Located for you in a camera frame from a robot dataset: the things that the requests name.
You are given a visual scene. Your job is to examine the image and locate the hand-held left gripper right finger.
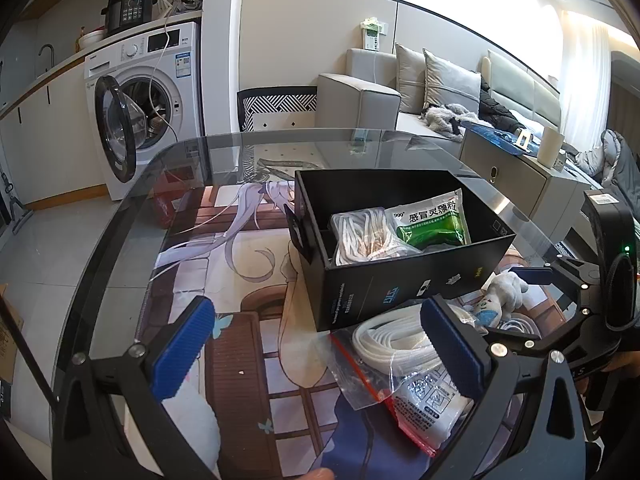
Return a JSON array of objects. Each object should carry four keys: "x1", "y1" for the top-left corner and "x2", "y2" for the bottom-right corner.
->
[{"x1": 420, "y1": 295, "x2": 587, "y2": 480}]

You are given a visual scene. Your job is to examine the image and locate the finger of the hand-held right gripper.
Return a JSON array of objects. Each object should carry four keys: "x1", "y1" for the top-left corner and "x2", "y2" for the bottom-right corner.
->
[
  {"x1": 481, "y1": 309, "x2": 604, "y2": 362},
  {"x1": 509, "y1": 258, "x2": 609, "y2": 307}
]

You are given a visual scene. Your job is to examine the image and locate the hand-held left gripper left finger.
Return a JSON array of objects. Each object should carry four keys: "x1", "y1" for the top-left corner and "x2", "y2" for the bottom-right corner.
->
[{"x1": 52, "y1": 296, "x2": 217, "y2": 480}]

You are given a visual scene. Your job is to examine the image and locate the white cable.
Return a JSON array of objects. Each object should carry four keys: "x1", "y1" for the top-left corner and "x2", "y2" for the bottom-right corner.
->
[
  {"x1": 146, "y1": 0, "x2": 182, "y2": 147},
  {"x1": 495, "y1": 312, "x2": 544, "y2": 342}
]

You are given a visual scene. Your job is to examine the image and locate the white plush toy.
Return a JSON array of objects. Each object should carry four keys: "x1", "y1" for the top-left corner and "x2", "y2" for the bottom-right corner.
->
[{"x1": 462, "y1": 268, "x2": 532, "y2": 335}]

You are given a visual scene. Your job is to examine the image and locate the zip bag of white strap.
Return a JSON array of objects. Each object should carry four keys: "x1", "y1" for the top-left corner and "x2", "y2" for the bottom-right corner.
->
[{"x1": 328, "y1": 307, "x2": 456, "y2": 412}]

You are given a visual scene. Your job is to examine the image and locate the white foil pouch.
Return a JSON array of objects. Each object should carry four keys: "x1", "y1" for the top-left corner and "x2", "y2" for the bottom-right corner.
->
[{"x1": 389, "y1": 366, "x2": 477, "y2": 459}]

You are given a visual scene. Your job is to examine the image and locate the black cardboard box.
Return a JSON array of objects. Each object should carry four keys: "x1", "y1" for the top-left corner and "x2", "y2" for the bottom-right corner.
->
[{"x1": 287, "y1": 168, "x2": 518, "y2": 334}]

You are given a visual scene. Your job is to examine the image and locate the green medicine packet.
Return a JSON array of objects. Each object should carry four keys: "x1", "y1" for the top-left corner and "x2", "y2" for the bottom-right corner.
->
[{"x1": 384, "y1": 188, "x2": 473, "y2": 253}]

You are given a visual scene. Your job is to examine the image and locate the zip bag of white rope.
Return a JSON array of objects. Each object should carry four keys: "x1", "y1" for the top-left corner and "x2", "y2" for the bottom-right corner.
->
[{"x1": 329, "y1": 207, "x2": 402, "y2": 268}]

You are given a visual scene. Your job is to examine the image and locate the printed table mat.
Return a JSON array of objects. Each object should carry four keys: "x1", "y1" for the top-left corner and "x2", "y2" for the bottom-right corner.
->
[{"x1": 149, "y1": 179, "x2": 578, "y2": 480}]

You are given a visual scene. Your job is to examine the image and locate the beige sideboard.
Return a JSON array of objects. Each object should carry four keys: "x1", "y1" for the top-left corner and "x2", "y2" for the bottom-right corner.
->
[{"x1": 458, "y1": 121, "x2": 607, "y2": 243}]

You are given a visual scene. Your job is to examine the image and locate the grey puffer jacket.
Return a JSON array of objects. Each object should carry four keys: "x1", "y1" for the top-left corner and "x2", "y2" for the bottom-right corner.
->
[{"x1": 574, "y1": 129, "x2": 637, "y2": 197}]

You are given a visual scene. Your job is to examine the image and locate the white paper roll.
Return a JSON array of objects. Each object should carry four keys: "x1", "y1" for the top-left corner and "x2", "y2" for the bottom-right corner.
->
[{"x1": 537, "y1": 126, "x2": 567, "y2": 169}]

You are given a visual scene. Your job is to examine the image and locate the red bag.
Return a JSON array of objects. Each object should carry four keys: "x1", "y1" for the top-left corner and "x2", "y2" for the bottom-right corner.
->
[{"x1": 151, "y1": 179, "x2": 197, "y2": 230}]

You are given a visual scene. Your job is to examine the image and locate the blue mat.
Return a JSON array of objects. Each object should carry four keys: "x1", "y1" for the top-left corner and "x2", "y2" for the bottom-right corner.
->
[{"x1": 461, "y1": 120, "x2": 542, "y2": 154}]

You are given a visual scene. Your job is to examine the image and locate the black jacket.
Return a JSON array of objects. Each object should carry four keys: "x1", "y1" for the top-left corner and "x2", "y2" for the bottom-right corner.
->
[{"x1": 476, "y1": 77, "x2": 527, "y2": 135}]

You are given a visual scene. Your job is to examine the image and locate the brown cardboard box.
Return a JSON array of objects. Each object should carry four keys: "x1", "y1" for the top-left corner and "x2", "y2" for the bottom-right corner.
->
[{"x1": 0, "y1": 282, "x2": 27, "y2": 387}]

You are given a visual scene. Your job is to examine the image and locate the grey furry throw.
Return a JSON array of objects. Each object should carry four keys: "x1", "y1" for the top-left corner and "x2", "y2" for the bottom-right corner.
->
[{"x1": 419, "y1": 102, "x2": 482, "y2": 142}]

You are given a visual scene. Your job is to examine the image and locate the white curtain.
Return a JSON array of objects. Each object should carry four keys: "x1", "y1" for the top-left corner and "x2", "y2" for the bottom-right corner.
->
[{"x1": 556, "y1": 9, "x2": 614, "y2": 147}]

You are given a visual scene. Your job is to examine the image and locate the grey cushion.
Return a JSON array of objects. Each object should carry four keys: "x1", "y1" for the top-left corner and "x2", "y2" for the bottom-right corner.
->
[
  {"x1": 394, "y1": 42, "x2": 427, "y2": 117},
  {"x1": 421, "y1": 48, "x2": 483, "y2": 117}
]

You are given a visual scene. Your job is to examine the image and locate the floor mop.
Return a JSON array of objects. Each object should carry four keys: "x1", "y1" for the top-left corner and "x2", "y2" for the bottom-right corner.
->
[{"x1": 0, "y1": 159, "x2": 35, "y2": 235}]

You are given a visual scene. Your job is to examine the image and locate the kitchen counter cabinet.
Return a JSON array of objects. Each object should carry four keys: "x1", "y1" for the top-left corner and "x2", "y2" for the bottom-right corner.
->
[{"x1": 0, "y1": 54, "x2": 109, "y2": 207}]

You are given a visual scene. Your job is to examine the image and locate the beige sofa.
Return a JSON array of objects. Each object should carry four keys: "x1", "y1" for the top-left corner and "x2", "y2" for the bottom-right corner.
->
[{"x1": 315, "y1": 48, "x2": 562, "y2": 162}]

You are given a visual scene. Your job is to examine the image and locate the white washing machine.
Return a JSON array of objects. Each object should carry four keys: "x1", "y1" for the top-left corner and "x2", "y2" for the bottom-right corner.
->
[{"x1": 83, "y1": 21, "x2": 204, "y2": 204}]

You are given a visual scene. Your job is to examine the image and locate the black patterned chair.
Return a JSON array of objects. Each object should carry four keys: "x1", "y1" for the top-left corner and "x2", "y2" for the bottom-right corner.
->
[{"x1": 236, "y1": 86, "x2": 319, "y2": 134}]

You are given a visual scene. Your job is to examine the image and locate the kitchen faucet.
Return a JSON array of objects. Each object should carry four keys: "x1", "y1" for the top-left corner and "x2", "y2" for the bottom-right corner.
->
[{"x1": 37, "y1": 43, "x2": 57, "y2": 79}]

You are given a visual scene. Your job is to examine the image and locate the white bowl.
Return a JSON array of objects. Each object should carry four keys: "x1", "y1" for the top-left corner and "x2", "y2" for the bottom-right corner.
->
[{"x1": 77, "y1": 29, "x2": 107, "y2": 52}]

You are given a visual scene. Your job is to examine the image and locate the black pressure cooker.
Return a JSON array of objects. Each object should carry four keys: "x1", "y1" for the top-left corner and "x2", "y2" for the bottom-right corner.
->
[{"x1": 101, "y1": 0, "x2": 154, "y2": 39}]

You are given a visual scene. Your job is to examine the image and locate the white hanging cable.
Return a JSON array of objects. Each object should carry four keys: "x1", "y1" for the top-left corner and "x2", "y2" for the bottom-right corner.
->
[{"x1": 146, "y1": 0, "x2": 182, "y2": 147}]

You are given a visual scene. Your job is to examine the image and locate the wall-mounted white holder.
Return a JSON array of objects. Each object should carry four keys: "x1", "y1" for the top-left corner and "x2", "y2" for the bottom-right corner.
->
[{"x1": 358, "y1": 17, "x2": 389, "y2": 54}]

